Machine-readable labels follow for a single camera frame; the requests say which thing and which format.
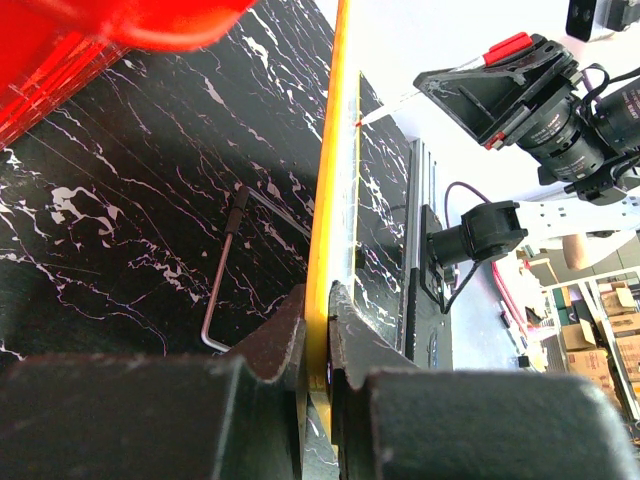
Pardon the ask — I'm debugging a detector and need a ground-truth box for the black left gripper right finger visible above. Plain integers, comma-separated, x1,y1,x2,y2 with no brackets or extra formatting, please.
328,283,639,479

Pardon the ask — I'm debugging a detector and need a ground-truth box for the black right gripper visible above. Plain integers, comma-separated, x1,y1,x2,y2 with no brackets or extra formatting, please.
421,33,605,183

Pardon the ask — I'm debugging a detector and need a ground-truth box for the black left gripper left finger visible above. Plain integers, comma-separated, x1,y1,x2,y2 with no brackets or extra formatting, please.
1,286,306,479

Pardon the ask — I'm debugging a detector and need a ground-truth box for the red whiteboard marker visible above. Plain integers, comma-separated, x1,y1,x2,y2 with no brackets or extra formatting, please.
355,32,533,127

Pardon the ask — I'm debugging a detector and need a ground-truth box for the yellow framed whiteboard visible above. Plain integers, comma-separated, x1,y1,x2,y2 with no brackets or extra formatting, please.
304,1,361,435

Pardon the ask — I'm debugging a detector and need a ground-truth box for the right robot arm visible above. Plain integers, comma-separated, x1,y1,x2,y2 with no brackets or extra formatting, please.
414,33,639,270

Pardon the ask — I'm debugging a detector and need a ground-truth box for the pink framed whiteboard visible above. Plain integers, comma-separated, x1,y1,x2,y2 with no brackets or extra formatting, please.
491,258,528,338

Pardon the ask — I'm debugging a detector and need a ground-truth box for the cardboard boxes stack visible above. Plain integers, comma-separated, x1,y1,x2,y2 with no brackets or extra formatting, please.
543,278,639,421

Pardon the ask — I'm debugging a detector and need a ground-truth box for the red plastic basket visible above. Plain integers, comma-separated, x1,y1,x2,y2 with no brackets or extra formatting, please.
1,0,253,147

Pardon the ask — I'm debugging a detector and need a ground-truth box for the aluminium frame rail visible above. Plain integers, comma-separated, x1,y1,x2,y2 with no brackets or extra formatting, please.
399,139,439,369

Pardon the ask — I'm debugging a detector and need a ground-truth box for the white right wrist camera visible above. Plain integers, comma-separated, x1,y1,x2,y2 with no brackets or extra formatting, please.
565,0,639,43

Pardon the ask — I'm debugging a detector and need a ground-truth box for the metal wire board stand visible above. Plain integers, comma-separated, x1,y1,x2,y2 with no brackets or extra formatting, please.
199,185,314,354

